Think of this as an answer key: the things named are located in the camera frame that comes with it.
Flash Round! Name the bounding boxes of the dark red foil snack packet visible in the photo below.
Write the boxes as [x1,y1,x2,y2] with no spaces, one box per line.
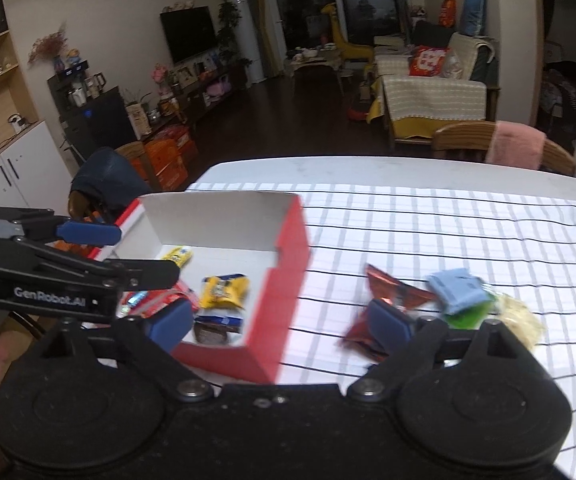
[342,264,437,362]

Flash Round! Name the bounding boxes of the light blue snack packet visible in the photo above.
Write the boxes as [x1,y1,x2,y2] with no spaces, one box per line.
[427,269,493,314]

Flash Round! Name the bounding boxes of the green snack packet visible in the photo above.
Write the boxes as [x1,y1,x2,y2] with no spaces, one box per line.
[442,299,496,330]

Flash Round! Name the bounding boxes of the cream yellow snack packet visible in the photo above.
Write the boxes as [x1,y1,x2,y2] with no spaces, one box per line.
[496,294,545,350]

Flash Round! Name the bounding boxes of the red candy wrapper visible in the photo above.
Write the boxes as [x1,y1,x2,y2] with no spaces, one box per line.
[117,282,199,318]

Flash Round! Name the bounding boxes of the blue white snack packet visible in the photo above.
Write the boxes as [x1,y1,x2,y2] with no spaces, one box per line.
[195,313,243,333]

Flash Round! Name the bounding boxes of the chair with dark jacket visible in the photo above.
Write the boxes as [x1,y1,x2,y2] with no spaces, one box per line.
[68,148,152,223]

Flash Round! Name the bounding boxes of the small yellow candy packet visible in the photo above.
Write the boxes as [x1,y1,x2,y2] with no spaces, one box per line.
[161,246,192,269]

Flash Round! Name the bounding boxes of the white wooden cabinet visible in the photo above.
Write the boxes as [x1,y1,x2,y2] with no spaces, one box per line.
[0,0,71,214]

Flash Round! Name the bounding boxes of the red white cardboard box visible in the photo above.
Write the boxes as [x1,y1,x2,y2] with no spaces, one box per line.
[90,191,309,384]

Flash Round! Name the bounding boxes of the orange gift boxes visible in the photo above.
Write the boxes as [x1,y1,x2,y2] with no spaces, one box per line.
[144,125,199,192]

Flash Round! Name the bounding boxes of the black water dispenser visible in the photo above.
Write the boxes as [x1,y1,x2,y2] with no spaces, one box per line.
[47,61,137,165]

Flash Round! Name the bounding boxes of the white checkered tablecloth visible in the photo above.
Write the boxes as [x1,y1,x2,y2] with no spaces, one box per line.
[181,181,576,480]

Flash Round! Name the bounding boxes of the wooden chair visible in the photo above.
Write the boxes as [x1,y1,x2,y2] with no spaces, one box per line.
[431,122,576,177]

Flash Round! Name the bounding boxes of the pink towel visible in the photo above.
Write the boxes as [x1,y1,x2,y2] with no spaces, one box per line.
[485,122,546,170]

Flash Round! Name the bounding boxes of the black television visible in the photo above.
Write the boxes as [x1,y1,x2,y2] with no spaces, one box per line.
[160,6,217,64]

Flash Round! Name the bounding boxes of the sofa with cream cover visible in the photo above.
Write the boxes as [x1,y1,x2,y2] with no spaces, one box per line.
[366,21,500,144]

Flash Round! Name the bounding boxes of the red cushion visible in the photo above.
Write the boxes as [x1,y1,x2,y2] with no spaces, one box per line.
[409,46,449,77]

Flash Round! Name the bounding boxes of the yellow giraffe toy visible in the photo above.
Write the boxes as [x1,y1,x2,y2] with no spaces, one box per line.
[320,2,375,64]

